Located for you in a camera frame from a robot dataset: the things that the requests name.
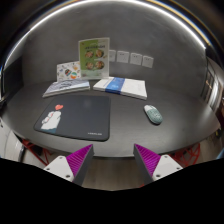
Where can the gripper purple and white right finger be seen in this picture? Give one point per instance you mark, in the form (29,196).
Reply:
(153,166)

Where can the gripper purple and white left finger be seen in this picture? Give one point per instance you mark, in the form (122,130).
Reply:
(73,167)

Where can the green and white computer mouse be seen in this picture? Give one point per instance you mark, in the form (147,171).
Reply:
(153,114)

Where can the black mouse pad with cartoon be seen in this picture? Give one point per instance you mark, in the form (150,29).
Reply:
(83,117)

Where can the white book with blue band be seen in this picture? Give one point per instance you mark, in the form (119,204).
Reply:
(123,86)

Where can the grey illustrated book lying flat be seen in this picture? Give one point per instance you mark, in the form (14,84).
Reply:
(66,86)

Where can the small colourful upright card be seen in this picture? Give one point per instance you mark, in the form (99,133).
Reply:
(68,71)

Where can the green upright booklet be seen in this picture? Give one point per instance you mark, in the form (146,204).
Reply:
(94,58)

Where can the red metal frame left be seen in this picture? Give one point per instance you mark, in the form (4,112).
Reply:
(40,153)

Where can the red metal frame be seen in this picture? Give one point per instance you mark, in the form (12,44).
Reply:
(40,153)
(187,156)

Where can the red metal frame right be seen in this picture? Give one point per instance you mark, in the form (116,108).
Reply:
(187,156)

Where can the white wall socket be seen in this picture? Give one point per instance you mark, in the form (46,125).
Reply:
(112,55)
(147,62)
(135,59)
(123,56)

